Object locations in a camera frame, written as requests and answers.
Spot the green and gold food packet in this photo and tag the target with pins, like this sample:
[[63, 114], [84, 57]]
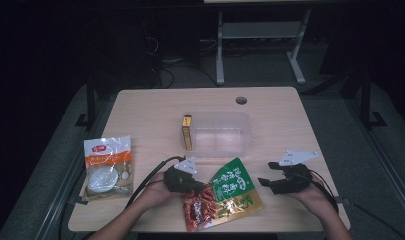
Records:
[[236, 190]]

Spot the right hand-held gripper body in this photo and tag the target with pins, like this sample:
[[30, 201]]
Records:
[[295, 180]]

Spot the white metal stand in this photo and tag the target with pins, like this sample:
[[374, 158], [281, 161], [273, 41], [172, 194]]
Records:
[[260, 30]]

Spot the white and orange food packet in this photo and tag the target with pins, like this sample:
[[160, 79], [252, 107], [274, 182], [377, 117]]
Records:
[[106, 166]]

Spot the black metal stand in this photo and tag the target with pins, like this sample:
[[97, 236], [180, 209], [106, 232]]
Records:
[[366, 100], [90, 100]]

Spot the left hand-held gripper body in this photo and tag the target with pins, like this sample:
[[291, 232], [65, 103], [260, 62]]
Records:
[[176, 180]]

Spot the person's left hand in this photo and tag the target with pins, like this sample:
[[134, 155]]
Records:
[[156, 195]]

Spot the clear plastic container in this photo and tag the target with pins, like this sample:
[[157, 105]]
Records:
[[223, 140]]

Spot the yellow and brown box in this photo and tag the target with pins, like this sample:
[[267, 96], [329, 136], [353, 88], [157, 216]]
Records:
[[187, 133]]

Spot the person's right hand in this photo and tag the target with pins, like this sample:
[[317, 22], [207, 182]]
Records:
[[315, 196]]

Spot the red snack packet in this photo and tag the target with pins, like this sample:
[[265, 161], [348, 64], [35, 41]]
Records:
[[198, 210]]

